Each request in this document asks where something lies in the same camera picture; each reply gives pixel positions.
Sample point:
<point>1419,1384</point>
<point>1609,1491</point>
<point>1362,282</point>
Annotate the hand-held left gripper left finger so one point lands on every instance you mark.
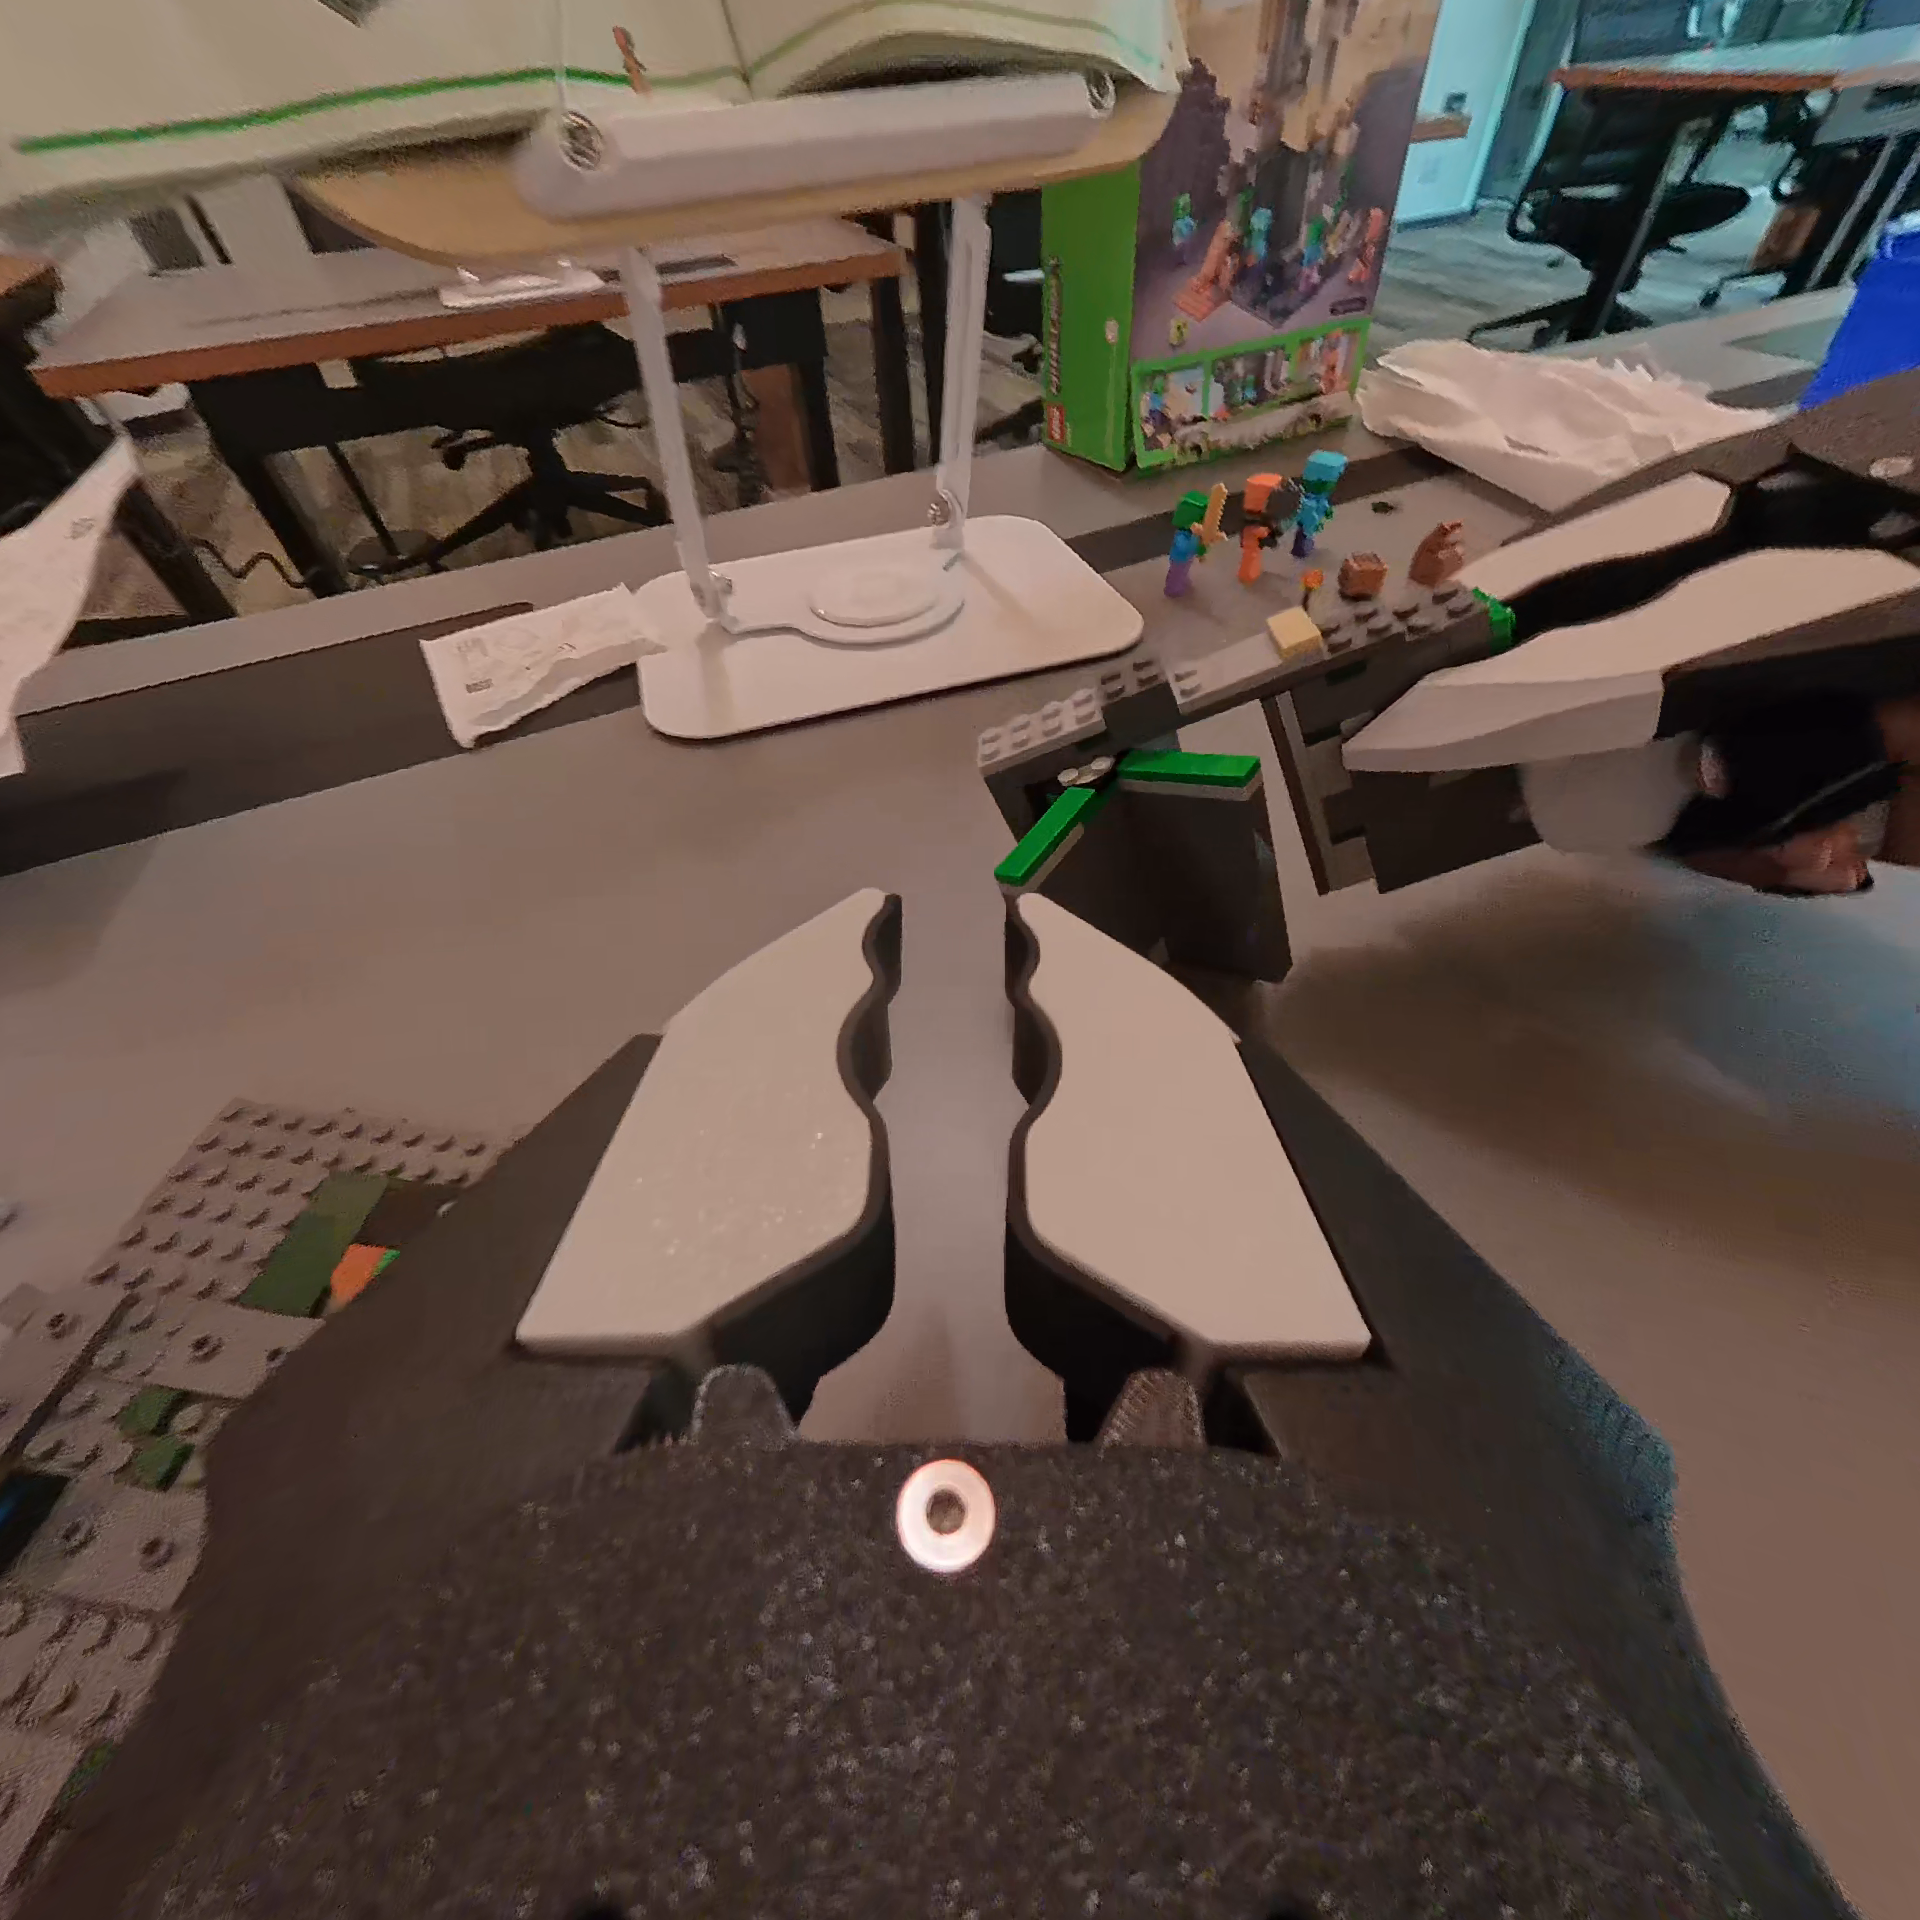
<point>705,1172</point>

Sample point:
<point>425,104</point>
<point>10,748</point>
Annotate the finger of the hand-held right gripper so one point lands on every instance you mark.
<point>1529,691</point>
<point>1605,533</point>

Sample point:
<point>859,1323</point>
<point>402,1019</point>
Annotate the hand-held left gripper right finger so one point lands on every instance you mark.
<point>1185,1186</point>

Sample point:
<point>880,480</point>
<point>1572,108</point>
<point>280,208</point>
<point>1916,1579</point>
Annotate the grey green brick wall assembly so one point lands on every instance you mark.
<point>1213,886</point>

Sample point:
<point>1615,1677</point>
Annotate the grey brick baseplate build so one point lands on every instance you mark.
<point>225,1186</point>

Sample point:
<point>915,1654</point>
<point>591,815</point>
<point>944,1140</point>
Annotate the grey desk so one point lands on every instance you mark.
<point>1499,1200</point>

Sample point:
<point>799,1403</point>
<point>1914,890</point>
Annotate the wooden-edged office desk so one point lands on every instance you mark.
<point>450,293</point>
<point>1723,72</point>

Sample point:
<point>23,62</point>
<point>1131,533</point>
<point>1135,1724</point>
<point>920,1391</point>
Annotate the person's right hand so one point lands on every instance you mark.
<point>1821,870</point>

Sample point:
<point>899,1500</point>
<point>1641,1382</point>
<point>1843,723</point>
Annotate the crumpled white plastic bag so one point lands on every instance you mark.
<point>1529,405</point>

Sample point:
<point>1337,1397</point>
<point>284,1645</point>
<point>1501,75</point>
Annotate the blue storage bin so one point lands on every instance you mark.
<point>1890,300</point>

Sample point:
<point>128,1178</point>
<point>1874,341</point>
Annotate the brown stepped brick piece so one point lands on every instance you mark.
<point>1436,551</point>

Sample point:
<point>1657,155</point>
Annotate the brown square brick piece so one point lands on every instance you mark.
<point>1362,574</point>

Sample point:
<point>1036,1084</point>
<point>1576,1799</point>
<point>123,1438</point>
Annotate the teal minifigure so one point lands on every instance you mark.
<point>1316,503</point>

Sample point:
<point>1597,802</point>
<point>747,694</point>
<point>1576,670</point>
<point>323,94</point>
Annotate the orange minifigure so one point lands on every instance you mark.
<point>1258,524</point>

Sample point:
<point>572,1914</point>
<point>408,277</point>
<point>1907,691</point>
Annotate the black office chair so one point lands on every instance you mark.
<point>1620,196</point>
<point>493,389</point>

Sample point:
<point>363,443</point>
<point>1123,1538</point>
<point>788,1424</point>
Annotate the green zombie minifigure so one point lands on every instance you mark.
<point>1194,547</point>

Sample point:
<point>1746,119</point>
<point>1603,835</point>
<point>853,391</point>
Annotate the green brick set box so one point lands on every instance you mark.
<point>1276,224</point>

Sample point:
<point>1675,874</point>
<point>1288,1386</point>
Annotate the small flat paper bag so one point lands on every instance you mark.
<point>523,662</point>

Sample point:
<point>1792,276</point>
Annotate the white book stand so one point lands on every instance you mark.
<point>901,629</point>

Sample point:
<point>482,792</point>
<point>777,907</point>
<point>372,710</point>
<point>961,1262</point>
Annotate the printed white paper bag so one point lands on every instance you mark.
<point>44,599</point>

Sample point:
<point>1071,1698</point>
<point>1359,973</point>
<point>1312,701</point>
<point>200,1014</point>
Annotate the open building instruction booklet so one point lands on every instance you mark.
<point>299,61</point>

